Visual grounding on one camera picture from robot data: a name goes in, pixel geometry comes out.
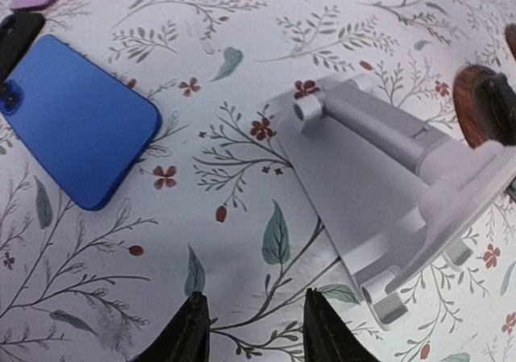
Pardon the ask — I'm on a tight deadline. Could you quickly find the wooden round base stand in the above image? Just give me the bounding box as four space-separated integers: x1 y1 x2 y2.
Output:
505 23 516 59

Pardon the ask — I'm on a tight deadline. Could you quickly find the blue phone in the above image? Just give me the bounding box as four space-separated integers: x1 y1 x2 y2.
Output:
1 35 161 210

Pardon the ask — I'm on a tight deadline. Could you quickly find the white silver stand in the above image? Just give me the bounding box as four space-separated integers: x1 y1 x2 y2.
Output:
269 74 515 330

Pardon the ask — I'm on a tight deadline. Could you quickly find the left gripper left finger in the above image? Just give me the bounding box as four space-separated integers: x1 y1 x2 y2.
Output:
136 292 210 362

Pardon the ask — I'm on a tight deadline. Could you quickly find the black phone face down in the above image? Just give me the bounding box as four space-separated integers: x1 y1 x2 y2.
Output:
0 12 46 83

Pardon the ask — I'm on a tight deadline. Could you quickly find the dark round base stand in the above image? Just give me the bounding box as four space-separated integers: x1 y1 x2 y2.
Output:
452 64 515 148

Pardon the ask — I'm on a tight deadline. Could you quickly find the floral table mat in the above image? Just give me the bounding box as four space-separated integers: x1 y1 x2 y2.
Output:
1 0 515 361

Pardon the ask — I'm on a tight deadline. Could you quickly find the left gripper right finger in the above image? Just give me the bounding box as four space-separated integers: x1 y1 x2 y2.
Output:
302 289 377 362

